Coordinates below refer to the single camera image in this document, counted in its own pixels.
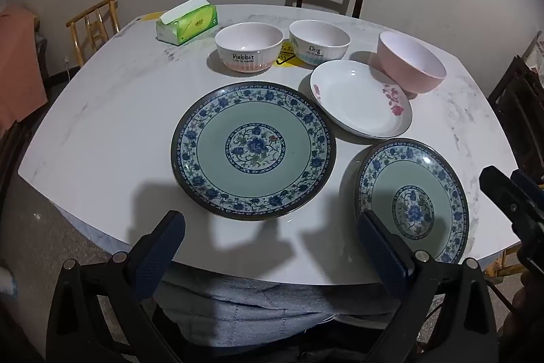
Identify green tissue pack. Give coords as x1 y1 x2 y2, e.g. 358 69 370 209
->
155 0 218 46

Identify light wooden stool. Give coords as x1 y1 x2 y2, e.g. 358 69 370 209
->
484 248 525 279

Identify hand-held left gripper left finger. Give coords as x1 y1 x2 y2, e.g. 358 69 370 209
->
46 210 187 363

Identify stacked dark wooden furniture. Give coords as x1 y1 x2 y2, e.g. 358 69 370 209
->
488 56 544 185

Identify small blue floral plate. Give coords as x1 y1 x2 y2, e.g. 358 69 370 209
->
354 137 470 265

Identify large blue floral plate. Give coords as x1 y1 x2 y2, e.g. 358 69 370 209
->
171 81 338 221

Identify orange cloth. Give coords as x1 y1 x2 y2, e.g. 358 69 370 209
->
0 3 49 138

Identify printed sacks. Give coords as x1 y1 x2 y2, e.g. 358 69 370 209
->
525 32 544 75

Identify bamboo chair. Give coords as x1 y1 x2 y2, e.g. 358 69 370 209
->
65 0 122 68

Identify white bowl with pink stripes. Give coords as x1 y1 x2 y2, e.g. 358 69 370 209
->
214 23 285 75

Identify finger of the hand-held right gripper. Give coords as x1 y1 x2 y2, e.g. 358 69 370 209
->
509 168 544 215
479 165 544 274

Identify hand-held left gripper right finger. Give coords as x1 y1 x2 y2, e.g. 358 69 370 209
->
357 210 500 363

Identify person's grey trousers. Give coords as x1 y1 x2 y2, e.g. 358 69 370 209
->
153 263 409 347

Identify white plate with pink flowers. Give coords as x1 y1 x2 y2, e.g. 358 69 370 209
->
309 59 413 139

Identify white bowl with blue base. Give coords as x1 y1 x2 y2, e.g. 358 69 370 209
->
289 19 351 66

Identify round yellow warning sticker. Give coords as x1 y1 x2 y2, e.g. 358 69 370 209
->
272 41 313 67

